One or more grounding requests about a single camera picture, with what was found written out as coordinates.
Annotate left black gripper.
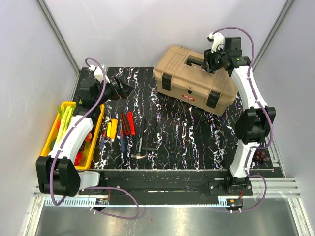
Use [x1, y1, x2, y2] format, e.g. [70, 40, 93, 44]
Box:
[94, 76, 134, 106]

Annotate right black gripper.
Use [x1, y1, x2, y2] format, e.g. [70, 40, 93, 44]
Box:
[200, 45, 227, 73]

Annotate tan plastic tool box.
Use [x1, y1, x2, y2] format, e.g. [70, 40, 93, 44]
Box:
[153, 45, 238, 116]

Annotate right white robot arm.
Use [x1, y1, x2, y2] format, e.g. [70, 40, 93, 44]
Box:
[203, 33, 276, 195]

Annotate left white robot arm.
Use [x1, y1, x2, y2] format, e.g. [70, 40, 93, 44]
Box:
[36, 75, 133, 199]

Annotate yellow utility knife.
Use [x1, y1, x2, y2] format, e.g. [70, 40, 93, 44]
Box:
[106, 118, 118, 139]

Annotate black hex key set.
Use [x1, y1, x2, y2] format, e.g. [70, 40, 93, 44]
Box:
[142, 117, 158, 152]

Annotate black marble pattern mat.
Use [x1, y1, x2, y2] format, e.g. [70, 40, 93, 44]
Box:
[91, 67, 243, 170]

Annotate small blue red screwdriver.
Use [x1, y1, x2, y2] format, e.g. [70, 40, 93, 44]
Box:
[98, 130, 107, 150]

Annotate red cherry cluster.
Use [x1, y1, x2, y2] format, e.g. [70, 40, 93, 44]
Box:
[79, 132, 93, 152]

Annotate green white leek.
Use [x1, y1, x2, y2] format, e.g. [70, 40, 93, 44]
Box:
[56, 103, 76, 143]

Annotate steel claw hammer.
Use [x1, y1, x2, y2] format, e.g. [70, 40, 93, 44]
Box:
[131, 117, 147, 160]

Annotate red apple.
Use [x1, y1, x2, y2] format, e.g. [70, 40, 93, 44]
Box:
[74, 152, 83, 166]

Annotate yellow plastic bin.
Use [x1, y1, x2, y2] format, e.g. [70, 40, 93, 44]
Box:
[41, 104, 105, 171]

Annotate green lime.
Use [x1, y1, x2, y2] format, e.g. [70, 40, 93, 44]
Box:
[49, 138, 56, 150]

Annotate dark purple grape bunch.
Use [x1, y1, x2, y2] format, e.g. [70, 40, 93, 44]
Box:
[253, 150, 270, 163]

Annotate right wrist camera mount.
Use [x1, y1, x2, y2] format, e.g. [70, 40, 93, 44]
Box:
[207, 32, 224, 53]

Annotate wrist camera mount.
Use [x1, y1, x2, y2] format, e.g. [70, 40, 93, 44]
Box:
[207, 32, 224, 53]
[89, 64, 109, 83]

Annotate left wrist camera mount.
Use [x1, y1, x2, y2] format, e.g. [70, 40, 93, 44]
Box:
[89, 64, 109, 83]

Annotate red handled pliers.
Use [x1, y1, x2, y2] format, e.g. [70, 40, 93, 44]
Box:
[121, 111, 136, 136]

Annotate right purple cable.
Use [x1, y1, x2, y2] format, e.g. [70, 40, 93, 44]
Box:
[211, 26, 274, 213]

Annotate purple cable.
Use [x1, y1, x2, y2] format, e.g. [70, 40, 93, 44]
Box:
[49, 57, 140, 220]
[211, 26, 274, 213]

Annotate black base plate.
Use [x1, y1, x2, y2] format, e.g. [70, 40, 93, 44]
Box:
[78, 169, 253, 206]

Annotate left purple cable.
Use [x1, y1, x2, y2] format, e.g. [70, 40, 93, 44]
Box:
[49, 57, 140, 220]

